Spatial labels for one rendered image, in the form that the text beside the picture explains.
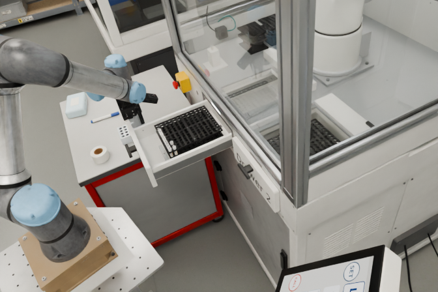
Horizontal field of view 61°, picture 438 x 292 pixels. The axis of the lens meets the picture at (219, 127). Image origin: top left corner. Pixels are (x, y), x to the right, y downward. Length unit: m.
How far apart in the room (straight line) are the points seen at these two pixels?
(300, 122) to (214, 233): 1.43
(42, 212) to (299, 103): 0.74
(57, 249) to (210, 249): 1.08
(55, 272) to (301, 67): 0.93
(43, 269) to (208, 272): 1.01
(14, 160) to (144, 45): 1.14
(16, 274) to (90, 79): 0.71
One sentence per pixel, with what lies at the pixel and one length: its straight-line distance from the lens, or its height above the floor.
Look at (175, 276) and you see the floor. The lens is 2.12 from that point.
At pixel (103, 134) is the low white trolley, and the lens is 1.78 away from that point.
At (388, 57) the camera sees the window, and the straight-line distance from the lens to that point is 0.97.
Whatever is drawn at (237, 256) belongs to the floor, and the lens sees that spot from 2.11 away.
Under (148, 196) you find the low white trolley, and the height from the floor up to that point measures 0.49.
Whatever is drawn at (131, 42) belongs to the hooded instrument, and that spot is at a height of 0.90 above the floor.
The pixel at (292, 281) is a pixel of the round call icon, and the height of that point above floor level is 1.01.
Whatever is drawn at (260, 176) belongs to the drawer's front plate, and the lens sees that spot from 1.21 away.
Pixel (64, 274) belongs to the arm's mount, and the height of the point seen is 0.85.
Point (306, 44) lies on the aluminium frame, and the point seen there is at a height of 1.47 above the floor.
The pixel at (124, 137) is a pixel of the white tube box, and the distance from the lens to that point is 1.66.
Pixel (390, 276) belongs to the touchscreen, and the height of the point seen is 1.19.
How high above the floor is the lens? 1.86
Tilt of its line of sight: 42 degrees down
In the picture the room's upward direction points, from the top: 10 degrees counter-clockwise
